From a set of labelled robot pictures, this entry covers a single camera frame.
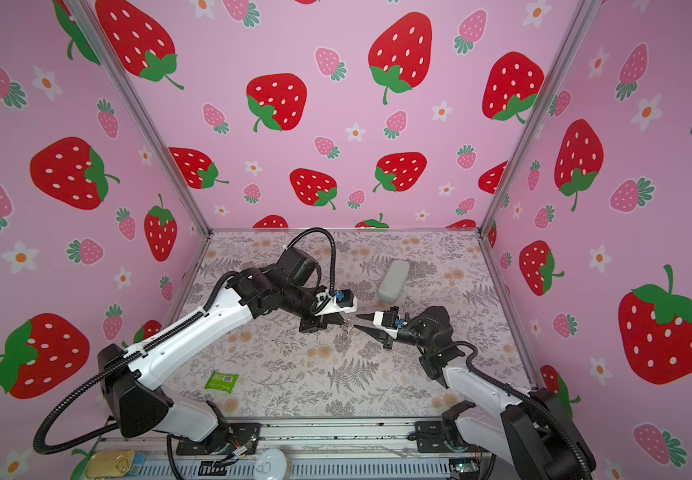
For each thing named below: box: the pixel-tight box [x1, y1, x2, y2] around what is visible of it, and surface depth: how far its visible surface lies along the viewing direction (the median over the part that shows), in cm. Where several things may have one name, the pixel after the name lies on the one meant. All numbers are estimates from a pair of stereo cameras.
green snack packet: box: [204, 370, 239, 394], surface depth 85 cm
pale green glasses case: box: [378, 259, 410, 304], surface depth 102 cm
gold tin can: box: [86, 449, 135, 478], surface depth 69 cm
